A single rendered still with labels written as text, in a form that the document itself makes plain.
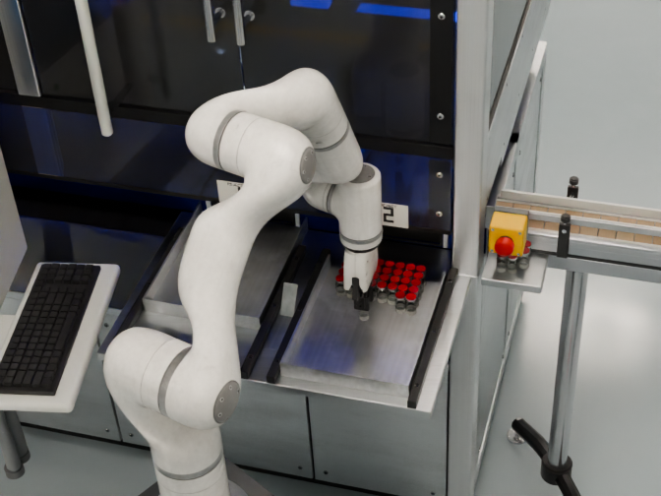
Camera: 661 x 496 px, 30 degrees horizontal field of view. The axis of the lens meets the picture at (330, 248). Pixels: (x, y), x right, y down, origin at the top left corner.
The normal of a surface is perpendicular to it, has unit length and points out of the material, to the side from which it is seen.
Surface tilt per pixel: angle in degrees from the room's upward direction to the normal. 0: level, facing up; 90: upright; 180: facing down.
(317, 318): 0
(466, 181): 90
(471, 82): 90
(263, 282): 0
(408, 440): 90
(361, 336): 0
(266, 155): 45
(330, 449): 90
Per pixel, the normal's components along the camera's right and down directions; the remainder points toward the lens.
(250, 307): -0.05, -0.77
